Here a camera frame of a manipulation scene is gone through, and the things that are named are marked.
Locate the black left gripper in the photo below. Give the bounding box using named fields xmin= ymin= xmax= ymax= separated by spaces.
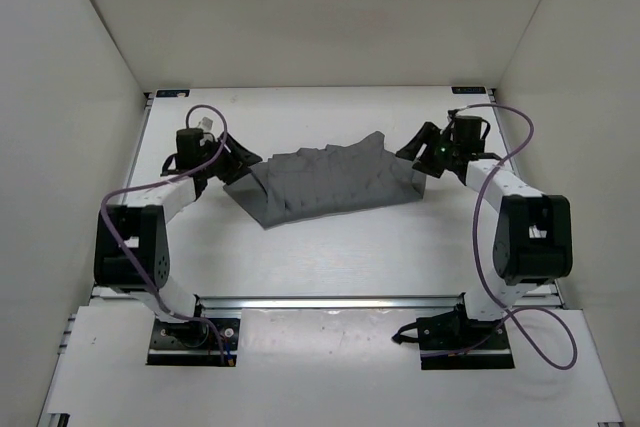
xmin=201 ymin=130 xmax=263 ymax=186

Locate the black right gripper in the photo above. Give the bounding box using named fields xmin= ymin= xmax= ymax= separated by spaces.
xmin=396 ymin=124 xmax=459 ymax=179

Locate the grey pleated skirt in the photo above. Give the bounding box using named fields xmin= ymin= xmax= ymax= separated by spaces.
xmin=224 ymin=131 xmax=426 ymax=229

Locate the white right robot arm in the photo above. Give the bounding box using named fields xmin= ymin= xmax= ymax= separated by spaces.
xmin=396 ymin=111 xmax=573 ymax=355

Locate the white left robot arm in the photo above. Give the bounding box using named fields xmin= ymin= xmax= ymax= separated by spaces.
xmin=94 ymin=126 xmax=262 ymax=348

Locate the blue right corner label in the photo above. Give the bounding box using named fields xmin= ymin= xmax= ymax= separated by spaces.
xmin=451 ymin=86 xmax=486 ymax=95

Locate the blue corner label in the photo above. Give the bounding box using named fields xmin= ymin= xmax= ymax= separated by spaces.
xmin=155 ymin=89 xmax=190 ymax=98
xmin=451 ymin=86 xmax=486 ymax=95

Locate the blue left corner label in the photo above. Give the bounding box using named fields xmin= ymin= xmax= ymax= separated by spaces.
xmin=155 ymin=89 xmax=190 ymax=98

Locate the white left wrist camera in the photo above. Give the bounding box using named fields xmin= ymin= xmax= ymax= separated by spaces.
xmin=197 ymin=117 xmax=213 ymax=132

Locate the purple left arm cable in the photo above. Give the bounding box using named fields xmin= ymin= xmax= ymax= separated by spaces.
xmin=99 ymin=104 xmax=237 ymax=366

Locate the aluminium front table rail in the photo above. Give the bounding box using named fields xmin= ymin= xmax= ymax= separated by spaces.
xmin=200 ymin=296 xmax=458 ymax=310

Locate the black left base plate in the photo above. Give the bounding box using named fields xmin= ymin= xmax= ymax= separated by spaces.
xmin=146 ymin=317 xmax=241 ymax=368

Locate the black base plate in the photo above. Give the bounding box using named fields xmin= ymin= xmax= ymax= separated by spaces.
xmin=417 ymin=312 xmax=515 ymax=371
xmin=146 ymin=317 xmax=241 ymax=368

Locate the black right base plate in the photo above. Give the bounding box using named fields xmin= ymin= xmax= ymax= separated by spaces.
xmin=417 ymin=312 xmax=515 ymax=371

